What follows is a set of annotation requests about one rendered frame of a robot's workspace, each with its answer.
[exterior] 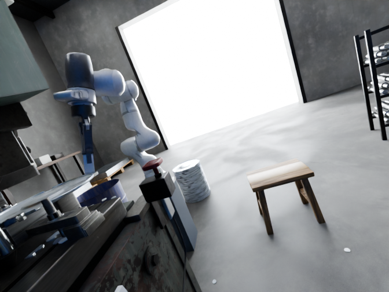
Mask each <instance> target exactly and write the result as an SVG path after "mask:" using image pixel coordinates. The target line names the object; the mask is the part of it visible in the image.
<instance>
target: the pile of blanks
mask: <svg viewBox="0 0 389 292"><path fill-rule="evenodd" d="M174 175H175V178H176V180H177V183H178V185H179V187H180V189H181V192H182V194H183V197H184V199H185V201H186V202H187V203H196V202H199V201H201V200H203V199H205V198H206V197H207V196H208V195H209V194H210V191H211V190H210V186H209V185H208V182H207V179H206V177H205V174H204V172H203V169H202V167H201V164H200V161H199V163H198V164H197V165H196V166H194V167H192V168H190V169H187V170H185V171H181V172H177V173H176V172H174Z"/></svg>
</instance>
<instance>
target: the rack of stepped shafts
mask: <svg viewBox="0 0 389 292"><path fill-rule="evenodd" d="M387 29H389V25H387V26H385V27H382V28H379V29H377V30H374V31H372V32H371V31H370V29H368V30H366V31H364V33H365V35H364V36H361V37H359V35H356V36H354V41H355V48H356V51H357V58H358V64H359V71H360V75H361V81H362V88H363V91H364V98H365V104H366V111H367V115H368V121H369V128H370V130H374V129H375V128H374V124H373V119H374V118H378V119H379V126H380V133H381V139H382V140H387V134H386V127H389V100H386V101H385V102H384V101H381V98H385V97H389V93H388V92H389V72H384V73H382V74H380V75H378V74H377V71H376V68H378V67H381V66H384V65H387V64H389V41H387V42H386V43H382V44H379V45H378V46H374V47H373V45H372V37H371V35H374V34H377V33H379V32H382V31H384V30H387ZM364 38H365V40H366V47H367V51H368V54H367V55H366V57H367V58H368V59H365V60H364V61H363V58H362V52H361V45H360V41H359V40H361V39H364ZM387 60H388V61H387ZM384 61H385V62H384ZM381 62H383V63H381ZM377 63H379V64H377ZM364 64H365V65H364ZM368 66H370V72H371V76H372V82H371V84H372V86H369V87H367V82H366V76H365V69H364V68H365V67H368ZM368 89H369V91H368ZM371 93H374V94H375V101H376V107H375V110H376V111H372V110H371V106H370V100H369V94H371ZM380 94H382V95H380ZM384 122H386V123H384Z"/></svg>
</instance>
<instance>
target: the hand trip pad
mask: <svg viewBox="0 0 389 292"><path fill-rule="evenodd" d="M162 162H163V158H157V159H154V160H150V161H149V162H147V163H146V164H145V165H144V166H143V167H142V169H143V171H148V170H151V169H153V171H154V173H155V175H157V174H159V170H158V168H157V167H158V166H160V165H161V163H162Z"/></svg>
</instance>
